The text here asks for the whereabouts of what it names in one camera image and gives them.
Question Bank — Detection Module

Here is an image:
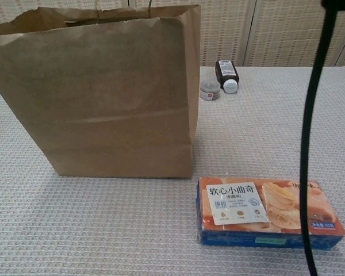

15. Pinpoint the orange cookie box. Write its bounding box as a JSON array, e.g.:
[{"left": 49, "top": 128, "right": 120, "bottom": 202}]
[{"left": 195, "top": 176, "right": 345, "bottom": 251}]

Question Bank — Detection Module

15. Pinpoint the brown paper bag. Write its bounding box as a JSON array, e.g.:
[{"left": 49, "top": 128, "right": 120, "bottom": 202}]
[{"left": 0, "top": 0, "right": 202, "bottom": 179}]

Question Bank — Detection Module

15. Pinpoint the dark brown bottle white cap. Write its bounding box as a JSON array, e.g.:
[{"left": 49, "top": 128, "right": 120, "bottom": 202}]
[{"left": 214, "top": 59, "right": 239, "bottom": 94}]

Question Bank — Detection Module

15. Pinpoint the small round clip jar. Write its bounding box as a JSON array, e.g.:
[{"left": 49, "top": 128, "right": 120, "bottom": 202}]
[{"left": 199, "top": 80, "right": 221, "bottom": 101}]

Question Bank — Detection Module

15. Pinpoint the white woven tablecloth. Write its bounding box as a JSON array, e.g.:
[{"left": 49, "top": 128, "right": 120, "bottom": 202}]
[{"left": 0, "top": 65, "right": 345, "bottom": 276}]

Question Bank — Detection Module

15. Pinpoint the woven folding screen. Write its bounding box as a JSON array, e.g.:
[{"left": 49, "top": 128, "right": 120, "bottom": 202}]
[{"left": 0, "top": 0, "right": 345, "bottom": 68}]

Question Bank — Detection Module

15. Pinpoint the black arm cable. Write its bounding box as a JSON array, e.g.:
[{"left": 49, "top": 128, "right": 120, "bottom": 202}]
[{"left": 298, "top": 0, "right": 339, "bottom": 276}]

